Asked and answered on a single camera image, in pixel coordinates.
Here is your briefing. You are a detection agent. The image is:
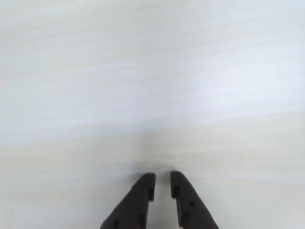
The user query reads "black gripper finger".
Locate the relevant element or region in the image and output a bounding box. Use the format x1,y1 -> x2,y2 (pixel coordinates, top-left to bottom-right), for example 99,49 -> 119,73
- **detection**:
100,173 -> 157,229
170,171 -> 220,229

